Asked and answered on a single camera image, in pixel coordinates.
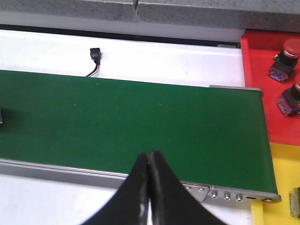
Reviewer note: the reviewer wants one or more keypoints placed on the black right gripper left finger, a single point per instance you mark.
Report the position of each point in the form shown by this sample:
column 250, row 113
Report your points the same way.
column 129, row 205

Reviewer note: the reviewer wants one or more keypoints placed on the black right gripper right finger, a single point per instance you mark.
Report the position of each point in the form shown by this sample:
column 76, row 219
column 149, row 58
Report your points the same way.
column 171, row 203

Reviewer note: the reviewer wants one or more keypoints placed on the yellow mushroom push button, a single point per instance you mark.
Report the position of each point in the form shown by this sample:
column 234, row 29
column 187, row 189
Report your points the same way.
column 295, row 202
column 1, row 119

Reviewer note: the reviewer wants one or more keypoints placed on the red mushroom push button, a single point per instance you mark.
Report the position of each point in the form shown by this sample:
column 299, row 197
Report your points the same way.
column 289, row 101
column 285, row 61

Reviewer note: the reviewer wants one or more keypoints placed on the green conveyor belt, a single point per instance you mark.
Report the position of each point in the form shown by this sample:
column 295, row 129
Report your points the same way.
column 208, row 135

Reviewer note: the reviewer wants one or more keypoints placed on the yellow plastic tray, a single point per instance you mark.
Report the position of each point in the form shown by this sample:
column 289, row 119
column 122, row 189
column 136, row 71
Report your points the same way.
column 286, row 162

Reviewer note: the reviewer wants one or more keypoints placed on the small black sensor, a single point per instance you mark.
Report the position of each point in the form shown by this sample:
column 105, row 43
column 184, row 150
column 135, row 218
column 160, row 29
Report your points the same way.
column 95, row 54

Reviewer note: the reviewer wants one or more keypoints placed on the grey speckled stone slab right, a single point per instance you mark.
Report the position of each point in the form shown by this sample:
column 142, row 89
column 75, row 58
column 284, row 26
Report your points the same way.
column 280, row 15

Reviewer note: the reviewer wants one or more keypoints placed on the grey speckled stone slab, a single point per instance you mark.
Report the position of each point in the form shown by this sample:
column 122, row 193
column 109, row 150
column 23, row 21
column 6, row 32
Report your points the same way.
column 280, row 15
column 111, row 10

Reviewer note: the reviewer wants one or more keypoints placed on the grey speckled stone slab left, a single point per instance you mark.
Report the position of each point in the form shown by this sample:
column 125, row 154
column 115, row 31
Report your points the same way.
column 111, row 10

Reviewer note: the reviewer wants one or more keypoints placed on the aluminium conveyor side rail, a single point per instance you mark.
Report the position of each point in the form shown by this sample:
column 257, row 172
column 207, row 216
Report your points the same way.
column 59, row 173

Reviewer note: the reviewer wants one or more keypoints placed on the steel conveyor end bracket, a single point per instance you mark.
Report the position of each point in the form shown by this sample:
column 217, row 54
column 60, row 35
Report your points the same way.
column 240, row 195
column 238, row 88

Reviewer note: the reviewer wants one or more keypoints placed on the far steel conveyor end bracket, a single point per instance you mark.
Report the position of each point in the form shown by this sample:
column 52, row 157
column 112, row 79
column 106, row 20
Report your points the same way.
column 238, row 88

